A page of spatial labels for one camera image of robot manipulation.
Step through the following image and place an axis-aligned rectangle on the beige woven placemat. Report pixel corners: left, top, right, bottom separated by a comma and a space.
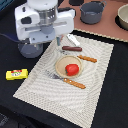
14, 36, 114, 128

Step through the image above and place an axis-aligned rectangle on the brown toy sausage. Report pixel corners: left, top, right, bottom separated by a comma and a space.
62, 46, 82, 52

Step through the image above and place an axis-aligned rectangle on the grey frying pan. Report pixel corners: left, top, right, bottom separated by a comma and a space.
18, 44, 43, 58

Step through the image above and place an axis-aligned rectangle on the wooden handled fork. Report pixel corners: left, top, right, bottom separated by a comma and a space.
45, 70, 86, 89

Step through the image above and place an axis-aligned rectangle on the tan wooden plate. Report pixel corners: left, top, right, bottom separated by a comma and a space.
55, 55, 83, 79

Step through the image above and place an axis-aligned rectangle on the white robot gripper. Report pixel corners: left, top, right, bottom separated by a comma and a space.
15, 5, 75, 46

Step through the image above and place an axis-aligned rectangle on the red toy tomato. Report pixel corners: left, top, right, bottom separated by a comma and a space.
65, 64, 79, 76

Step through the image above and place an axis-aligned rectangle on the yellow butter box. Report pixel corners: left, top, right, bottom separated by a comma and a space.
6, 69, 28, 80

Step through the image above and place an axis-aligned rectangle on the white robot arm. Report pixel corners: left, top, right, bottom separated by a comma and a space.
15, 0, 75, 45

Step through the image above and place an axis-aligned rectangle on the grey cooking pot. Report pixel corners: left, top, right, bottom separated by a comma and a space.
80, 0, 107, 24

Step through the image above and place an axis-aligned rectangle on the wooden handled knife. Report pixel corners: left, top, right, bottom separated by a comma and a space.
59, 50, 97, 63

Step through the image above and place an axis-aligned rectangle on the beige bowl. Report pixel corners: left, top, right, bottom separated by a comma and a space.
118, 4, 128, 30

